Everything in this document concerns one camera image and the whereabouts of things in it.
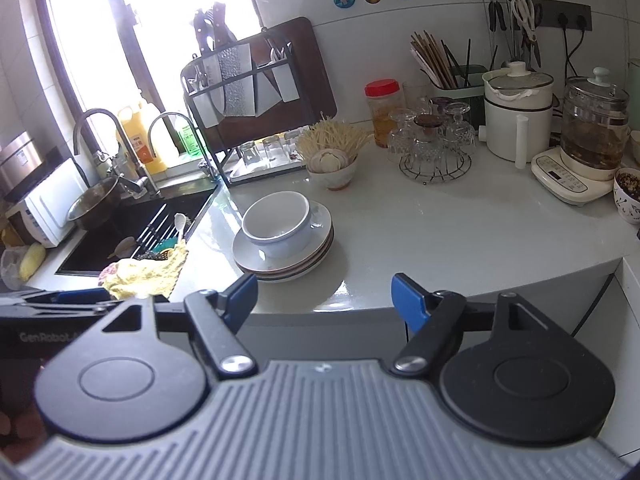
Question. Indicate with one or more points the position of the left drinking glass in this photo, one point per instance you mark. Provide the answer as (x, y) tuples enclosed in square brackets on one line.
[(250, 153)]

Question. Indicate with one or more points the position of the white drip tray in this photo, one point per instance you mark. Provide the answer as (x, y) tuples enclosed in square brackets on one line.
[(264, 168)]

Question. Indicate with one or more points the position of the bowl with noodles and onion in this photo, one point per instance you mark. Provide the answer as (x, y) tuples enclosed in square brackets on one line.
[(330, 150)]

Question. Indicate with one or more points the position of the right drinking glass red print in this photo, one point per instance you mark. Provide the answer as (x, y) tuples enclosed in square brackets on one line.
[(290, 143)]

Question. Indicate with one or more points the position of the yellow dish cloth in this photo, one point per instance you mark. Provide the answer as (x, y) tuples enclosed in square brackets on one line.
[(133, 278)]

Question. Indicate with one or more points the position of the middle drinking glass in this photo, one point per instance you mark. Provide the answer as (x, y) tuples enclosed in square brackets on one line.
[(273, 148)]

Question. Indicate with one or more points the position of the steel pot in sink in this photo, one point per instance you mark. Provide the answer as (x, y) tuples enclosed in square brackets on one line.
[(95, 206)]

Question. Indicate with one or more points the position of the white ceramic bowl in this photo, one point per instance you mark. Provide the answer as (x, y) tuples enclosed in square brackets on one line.
[(279, 224)]

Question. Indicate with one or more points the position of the orange detergent bottle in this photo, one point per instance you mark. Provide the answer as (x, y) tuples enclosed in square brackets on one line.
[(136, 120)]

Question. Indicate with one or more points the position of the dark wooden cutting board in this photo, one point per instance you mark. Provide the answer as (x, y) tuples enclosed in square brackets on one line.
[(315, 96)]

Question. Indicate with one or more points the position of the colourful floral plate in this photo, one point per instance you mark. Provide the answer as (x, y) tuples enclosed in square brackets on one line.
[(294, 273)]

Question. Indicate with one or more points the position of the glass electric kettle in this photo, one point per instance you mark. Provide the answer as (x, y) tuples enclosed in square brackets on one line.
[(594, 133)]

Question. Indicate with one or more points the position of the hanging utensils rack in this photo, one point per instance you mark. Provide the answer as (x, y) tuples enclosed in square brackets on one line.
[(518, 21)]

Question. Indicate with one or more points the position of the red-lid plastic jar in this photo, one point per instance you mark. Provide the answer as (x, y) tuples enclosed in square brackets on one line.
[(384, 96)]

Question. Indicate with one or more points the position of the chopstick holder with utensils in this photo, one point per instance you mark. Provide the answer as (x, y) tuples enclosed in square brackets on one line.
[(450, 78)]

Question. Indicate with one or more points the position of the white spoon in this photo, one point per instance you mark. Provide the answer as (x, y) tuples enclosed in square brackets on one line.
[(180, 222)]

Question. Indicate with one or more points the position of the white leaf-pattern plate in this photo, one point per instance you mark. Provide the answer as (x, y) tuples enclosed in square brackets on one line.
[(320, 229), (253, 260)]

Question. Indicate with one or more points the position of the left hand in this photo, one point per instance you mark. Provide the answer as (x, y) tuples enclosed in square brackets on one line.
[(22, 434)]

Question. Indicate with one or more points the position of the black dish rack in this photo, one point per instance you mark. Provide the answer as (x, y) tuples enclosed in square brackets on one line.
[(224, 81)]

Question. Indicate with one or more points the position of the small patterned bowl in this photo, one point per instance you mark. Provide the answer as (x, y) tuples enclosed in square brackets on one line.
[(626, 195)]

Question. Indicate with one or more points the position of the small steel faucet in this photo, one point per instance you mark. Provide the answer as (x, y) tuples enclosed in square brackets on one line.
[(207, 164)]

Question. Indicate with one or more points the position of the tall steel faucet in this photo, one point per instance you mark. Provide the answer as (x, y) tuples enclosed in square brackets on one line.
[(124, 156)]

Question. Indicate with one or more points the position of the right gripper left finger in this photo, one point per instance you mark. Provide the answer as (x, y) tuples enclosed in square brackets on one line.
[(119, 383)]

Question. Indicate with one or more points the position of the white electric cooking pot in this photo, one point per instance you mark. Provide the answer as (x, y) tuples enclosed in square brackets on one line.
[(518, 113)]

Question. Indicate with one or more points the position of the white cutlery caddy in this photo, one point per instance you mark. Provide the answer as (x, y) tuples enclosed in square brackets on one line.
[(283, 76)]

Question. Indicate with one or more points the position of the green bottle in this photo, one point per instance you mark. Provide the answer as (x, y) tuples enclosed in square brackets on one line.
[(189, 142)]

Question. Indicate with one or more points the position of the black sink drain rack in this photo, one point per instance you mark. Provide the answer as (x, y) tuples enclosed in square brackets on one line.
[(158, 229)]

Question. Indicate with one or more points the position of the white appliance by sink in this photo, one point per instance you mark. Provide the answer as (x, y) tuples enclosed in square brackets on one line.
[(41, 215)]

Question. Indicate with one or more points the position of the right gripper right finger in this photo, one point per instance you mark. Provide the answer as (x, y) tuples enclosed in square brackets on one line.
[(503, 369)]

